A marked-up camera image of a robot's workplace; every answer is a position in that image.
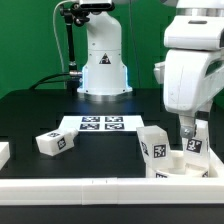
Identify black camera stand pole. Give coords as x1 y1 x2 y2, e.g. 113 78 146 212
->
59 3 89 93

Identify white left border rail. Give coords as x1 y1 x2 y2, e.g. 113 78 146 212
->
0 142 10 170

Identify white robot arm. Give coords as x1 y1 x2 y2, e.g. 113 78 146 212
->
78 0 224 139

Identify white front border rail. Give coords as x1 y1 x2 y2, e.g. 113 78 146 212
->
0 178 224 205

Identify white round stool seat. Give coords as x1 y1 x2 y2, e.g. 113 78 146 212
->
146 150 217 178

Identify black cables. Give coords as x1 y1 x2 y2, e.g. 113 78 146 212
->
29 73 81 90

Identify white cable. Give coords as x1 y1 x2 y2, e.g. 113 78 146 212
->
52 0 74 73

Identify white marker sheet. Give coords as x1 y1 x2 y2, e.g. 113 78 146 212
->
59 115 144 132

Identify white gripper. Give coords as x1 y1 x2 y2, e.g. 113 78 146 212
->
154 49 224 139

